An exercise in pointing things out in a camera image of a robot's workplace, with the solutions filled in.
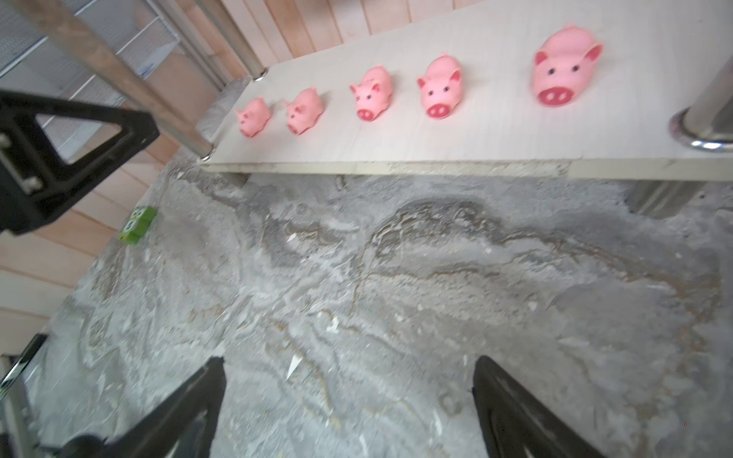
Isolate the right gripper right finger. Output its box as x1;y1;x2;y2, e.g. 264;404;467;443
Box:
471;355;603;458

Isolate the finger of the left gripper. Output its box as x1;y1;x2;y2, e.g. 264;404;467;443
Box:
0;90;161;237

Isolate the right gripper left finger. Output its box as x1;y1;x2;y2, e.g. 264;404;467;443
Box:
57;357;226;457

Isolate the pink pig toy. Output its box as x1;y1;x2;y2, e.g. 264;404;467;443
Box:
417;53;463;119
349;65;393;121
532;26;604;108
235;97;271;139
286;87;325;135

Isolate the green frog block toy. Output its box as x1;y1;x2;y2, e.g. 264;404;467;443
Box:
118;206;158;244

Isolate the white two-tier shelf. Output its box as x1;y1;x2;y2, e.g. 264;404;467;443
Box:
5;0;733;219

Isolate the white wire mesh rack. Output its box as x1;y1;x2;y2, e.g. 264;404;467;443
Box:
0;0;184;161

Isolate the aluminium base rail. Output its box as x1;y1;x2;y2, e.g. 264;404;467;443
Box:
0;333;50;458

